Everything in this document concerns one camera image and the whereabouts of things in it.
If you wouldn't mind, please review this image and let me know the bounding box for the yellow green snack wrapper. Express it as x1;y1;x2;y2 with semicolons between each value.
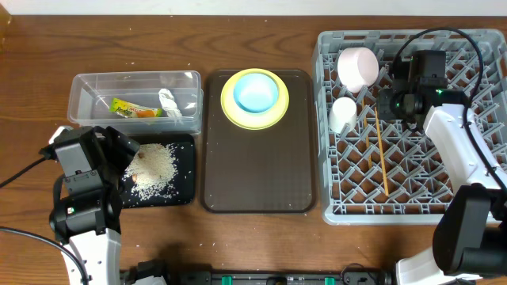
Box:
109;98;162;118

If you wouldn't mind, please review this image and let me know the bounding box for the rice pile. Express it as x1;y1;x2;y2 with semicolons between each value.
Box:
124;143;178;201

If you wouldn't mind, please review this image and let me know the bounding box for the white bowl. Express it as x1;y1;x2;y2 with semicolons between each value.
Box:
337;47;379;93

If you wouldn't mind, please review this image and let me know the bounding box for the pale green cup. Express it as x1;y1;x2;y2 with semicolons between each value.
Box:
328;97;357;134

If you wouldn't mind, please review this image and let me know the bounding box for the white tissue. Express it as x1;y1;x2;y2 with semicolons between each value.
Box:
158;89;182;121

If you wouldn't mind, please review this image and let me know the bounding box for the yellow plate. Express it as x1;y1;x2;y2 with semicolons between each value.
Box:
220;68;290;131

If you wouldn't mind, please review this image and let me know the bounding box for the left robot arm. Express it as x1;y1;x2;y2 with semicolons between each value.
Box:
41;126;139;284

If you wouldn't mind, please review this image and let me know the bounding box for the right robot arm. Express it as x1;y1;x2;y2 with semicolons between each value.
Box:
376;86;506;284

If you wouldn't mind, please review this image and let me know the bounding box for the grey dishwasher rack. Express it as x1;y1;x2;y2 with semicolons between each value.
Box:
312;28;506;225

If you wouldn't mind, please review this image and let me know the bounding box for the clear plastic bin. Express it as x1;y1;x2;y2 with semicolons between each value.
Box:
67;70;203;135

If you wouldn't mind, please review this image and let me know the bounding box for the black plastic tray bin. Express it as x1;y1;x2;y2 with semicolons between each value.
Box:
120;134;196;209

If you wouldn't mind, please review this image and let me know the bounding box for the light blue saucer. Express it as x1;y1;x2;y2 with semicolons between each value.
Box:
233;73;279;114

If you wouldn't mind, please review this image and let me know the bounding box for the dark brown serving tray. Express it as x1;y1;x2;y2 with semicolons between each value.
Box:
200;70;319;214

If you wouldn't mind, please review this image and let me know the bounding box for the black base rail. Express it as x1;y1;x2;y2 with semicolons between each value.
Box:
120;260;397;285

